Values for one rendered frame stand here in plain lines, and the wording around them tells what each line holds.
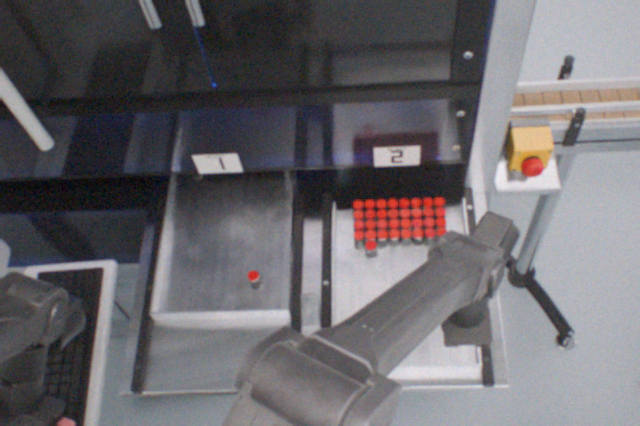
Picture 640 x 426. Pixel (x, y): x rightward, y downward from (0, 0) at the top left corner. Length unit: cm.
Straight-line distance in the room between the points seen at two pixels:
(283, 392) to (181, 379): 83
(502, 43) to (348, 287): 53
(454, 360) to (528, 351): 99
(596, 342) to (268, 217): 124
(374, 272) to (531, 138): 38
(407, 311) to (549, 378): 163
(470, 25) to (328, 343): 65
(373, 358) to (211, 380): 79
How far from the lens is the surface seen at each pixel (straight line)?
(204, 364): 133
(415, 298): 66
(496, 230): 92
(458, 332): 99
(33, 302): 88
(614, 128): 153
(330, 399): 50
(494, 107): 123
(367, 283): 134
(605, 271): 243
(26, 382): 97
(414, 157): 132
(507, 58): 114
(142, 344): 136
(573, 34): 301
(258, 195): 146
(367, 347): 56
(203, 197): 149
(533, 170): 134
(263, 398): 52
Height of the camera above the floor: 211
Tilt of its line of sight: 60 degrees down
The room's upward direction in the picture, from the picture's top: 9 degrees counter-clockwise
